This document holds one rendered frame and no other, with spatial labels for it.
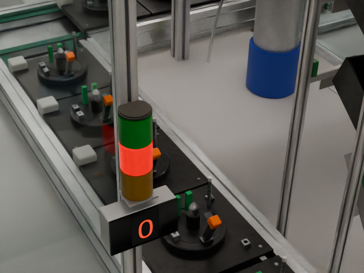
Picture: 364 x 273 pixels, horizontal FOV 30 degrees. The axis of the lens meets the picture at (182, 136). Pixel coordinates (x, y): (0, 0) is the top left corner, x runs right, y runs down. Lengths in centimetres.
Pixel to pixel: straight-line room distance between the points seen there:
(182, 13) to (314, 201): 78
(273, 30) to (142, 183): 102
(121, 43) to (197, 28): 142
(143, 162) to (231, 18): 146
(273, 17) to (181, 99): 37
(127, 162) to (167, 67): 120
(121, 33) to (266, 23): 107
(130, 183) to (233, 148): 84
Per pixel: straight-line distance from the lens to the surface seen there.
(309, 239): 160
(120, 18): 92
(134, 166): 100
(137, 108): 97
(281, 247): 143
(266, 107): 201
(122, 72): 96
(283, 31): 196
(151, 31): 226
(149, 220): 108
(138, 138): 98
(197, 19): 234
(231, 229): 143
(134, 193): 104
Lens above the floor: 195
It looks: 36 degrees down
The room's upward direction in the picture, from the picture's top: 1 degrees clockwise
